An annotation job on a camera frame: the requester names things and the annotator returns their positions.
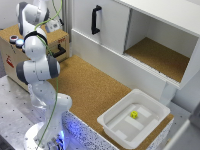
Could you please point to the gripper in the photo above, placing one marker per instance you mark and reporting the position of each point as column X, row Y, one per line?
column 53, row 26

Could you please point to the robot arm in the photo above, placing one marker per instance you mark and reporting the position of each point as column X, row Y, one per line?
column 36, row 71

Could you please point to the blue button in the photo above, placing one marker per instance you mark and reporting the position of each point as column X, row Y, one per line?
column 20, row 42

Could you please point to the red button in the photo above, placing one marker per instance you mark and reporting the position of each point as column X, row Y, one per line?
column 13, row 38

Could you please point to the white sliding door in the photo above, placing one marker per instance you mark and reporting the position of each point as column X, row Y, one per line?
column 113, row 23

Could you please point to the white cabinet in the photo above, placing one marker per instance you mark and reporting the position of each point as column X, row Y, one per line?
column 110, row 63

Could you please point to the white plastic box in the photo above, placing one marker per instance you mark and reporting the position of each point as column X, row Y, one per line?
column 116, row 125

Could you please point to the yellow block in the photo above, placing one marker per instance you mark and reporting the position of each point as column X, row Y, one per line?
column 134, row 114

